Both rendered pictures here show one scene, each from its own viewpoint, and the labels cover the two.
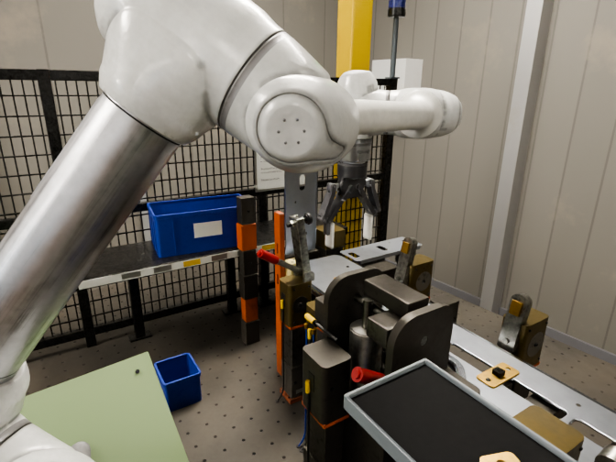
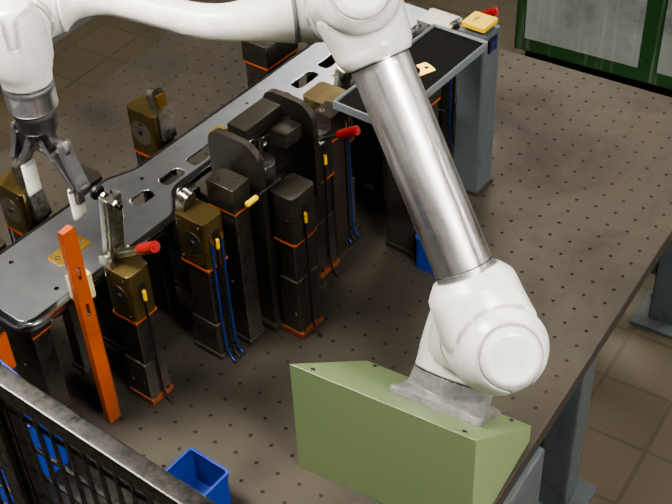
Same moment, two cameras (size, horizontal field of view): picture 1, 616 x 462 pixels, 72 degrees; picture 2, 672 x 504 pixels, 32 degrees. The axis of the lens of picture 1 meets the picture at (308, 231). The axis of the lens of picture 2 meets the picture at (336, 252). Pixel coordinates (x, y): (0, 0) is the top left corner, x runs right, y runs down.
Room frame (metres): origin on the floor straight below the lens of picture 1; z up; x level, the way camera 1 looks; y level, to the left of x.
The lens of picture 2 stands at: (1.10, 1.69, 2.48)
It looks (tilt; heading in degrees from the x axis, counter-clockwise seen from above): 41 degrees down; 252
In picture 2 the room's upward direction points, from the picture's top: 3 degrees counter-clockwise
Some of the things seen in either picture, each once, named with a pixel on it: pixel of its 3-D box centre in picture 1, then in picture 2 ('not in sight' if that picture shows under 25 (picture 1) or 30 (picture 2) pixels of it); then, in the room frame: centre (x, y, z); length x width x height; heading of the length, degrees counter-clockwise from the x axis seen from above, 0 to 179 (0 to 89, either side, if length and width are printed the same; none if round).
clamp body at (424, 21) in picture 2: not in sight; (443, 84); (0.07, -0.52, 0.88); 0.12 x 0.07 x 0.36; 122
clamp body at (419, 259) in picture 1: (414, 312); (30, 243); (1.13, -0.32, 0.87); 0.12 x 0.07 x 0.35; 122
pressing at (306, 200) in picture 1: (301, 201); not in sight; (1.29, 0.02, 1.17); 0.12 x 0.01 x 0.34; 122
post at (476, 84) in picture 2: not in sight; (475, 109); (0.07, -0.34, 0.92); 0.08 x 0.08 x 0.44; 32
